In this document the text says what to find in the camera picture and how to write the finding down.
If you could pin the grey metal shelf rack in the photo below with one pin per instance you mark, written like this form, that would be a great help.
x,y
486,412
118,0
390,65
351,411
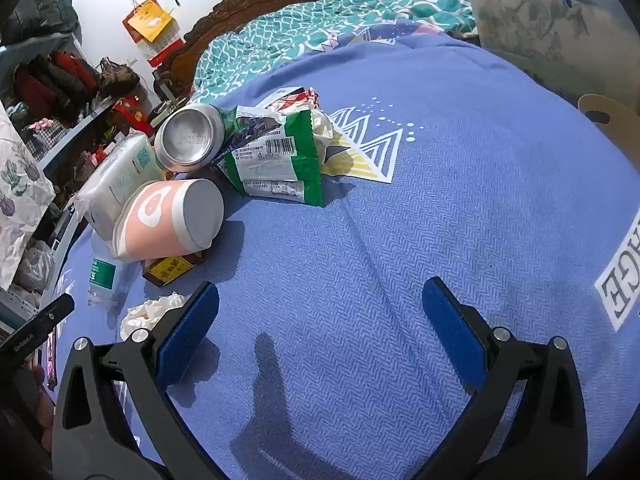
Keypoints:
x,y
70,132

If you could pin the pink paper cup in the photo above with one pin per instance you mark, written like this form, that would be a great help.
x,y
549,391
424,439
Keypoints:
x,y
150,220

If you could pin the red yellow wall calendar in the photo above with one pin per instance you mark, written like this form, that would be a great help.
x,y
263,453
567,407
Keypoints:
x,y
150,22

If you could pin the beige waste basket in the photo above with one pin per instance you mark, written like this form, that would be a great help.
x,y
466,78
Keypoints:
x,y
600,110

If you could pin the silver aluminum can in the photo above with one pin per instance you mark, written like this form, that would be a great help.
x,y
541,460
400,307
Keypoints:
x,y
190,137

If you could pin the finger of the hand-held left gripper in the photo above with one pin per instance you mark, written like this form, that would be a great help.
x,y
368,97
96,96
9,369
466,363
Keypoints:
x,y
50,317

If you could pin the teal patterned quilt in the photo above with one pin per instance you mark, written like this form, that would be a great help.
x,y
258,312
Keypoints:
x,y
300,25

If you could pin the red white wrapper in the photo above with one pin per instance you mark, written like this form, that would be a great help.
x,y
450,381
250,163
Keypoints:
x,y
300,97

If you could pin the red gift box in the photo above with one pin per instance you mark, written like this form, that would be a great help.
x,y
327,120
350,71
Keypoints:
x,y
127,110

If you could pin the dark green clothes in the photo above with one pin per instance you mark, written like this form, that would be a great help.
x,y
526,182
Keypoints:
x,y
55,10

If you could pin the pink snack wrapper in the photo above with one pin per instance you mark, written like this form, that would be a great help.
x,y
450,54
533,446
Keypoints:
x,y
51,360

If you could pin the clear plastic bottle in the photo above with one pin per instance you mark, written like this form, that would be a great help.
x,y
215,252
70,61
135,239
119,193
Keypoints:
x,y
102,280

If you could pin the clear plastic bag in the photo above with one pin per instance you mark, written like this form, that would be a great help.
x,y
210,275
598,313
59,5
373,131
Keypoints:
x,y
32,267

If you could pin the brown handbag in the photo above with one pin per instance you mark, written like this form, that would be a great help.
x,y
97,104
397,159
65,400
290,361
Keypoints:
x,y
117,80

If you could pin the cactus print tote bag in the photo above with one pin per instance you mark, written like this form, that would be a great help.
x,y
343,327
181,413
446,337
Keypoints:
x,y
20,200

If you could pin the green snack packet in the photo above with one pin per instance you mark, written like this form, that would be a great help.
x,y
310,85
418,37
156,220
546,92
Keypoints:
x,y
270,160

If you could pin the red clothes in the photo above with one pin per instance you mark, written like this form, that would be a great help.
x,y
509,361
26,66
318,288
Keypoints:
x,y
55,80

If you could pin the carved wooden headboard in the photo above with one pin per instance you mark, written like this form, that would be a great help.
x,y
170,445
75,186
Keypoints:
x,y
210,20

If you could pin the white tissue pack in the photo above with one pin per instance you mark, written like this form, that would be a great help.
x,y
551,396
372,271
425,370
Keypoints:
x,y
115,175

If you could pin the person's left hand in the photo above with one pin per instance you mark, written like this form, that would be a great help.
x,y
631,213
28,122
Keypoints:
x,y
46,425

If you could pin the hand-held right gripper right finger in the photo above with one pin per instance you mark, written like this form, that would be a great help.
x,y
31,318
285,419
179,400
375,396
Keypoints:
x,y
452,325

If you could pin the white tissue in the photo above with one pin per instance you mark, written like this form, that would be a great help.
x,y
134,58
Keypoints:
x,y
147,312

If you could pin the yellow brown medicine box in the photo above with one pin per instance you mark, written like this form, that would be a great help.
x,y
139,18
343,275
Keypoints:
x,y
167,272

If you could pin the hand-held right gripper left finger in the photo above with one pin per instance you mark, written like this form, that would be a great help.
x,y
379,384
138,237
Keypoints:
x,y
187,330

